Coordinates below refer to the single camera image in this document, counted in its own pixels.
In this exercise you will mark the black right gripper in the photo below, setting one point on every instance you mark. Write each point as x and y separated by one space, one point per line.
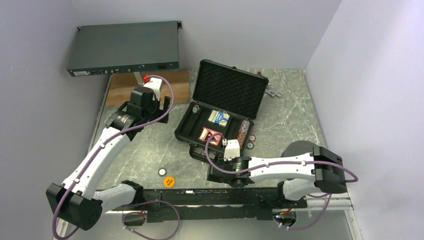
228 161

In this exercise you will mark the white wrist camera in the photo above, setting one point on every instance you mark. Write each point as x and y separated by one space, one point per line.
231 149
154 84

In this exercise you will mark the black foam-lined poker case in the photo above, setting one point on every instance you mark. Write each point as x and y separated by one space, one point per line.
222 88

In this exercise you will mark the grey foam roll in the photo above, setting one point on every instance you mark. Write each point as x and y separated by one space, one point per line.
297 148

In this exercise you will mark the metal stand bracket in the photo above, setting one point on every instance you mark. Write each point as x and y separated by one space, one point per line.
139 78

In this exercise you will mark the red playing card deck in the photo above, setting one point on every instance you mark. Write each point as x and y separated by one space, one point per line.
213 136

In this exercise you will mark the orange round sticker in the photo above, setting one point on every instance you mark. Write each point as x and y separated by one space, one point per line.
169 182

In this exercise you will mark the blue playing card deck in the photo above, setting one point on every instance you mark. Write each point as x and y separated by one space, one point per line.
220 118

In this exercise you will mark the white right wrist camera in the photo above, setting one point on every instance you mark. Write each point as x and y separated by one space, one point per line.
231 149

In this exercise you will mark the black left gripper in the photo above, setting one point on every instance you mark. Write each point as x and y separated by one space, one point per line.
158 113

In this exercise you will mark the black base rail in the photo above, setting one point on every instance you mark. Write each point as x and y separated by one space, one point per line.
213 203

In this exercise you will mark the wooden board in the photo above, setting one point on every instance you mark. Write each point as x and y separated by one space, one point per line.
122 85

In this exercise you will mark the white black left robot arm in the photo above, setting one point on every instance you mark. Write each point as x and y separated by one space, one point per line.
77 199

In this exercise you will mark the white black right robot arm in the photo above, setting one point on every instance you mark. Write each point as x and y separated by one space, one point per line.
318 170

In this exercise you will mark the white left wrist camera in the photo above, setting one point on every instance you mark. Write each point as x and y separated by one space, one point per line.
154 84

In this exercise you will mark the grey rack network switch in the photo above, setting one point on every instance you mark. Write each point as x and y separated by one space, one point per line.
125 48

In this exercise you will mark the green poker chip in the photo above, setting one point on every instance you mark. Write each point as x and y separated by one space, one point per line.
162 172

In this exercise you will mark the row of poker chips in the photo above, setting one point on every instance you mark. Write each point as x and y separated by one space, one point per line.
243 132

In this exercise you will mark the adjustable metal wrench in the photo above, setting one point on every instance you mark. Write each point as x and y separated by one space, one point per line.
273 93

